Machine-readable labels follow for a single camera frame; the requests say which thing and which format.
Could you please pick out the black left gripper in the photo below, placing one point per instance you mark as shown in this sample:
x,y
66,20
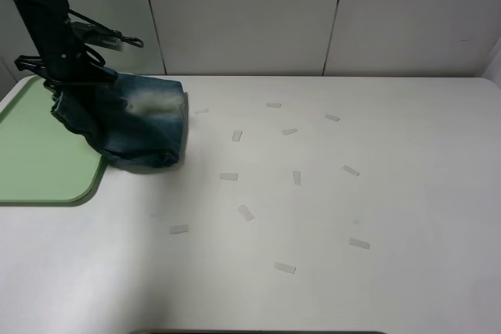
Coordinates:
x,y
65,56

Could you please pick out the children's blue denim shorts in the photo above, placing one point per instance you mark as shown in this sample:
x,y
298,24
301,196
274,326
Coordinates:
x,y
136,121

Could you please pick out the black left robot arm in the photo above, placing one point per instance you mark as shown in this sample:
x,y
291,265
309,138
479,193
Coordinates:
x,y
54,7

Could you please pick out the light green plastic tray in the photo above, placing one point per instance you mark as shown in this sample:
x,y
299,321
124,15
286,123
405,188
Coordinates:
x,y
42,163

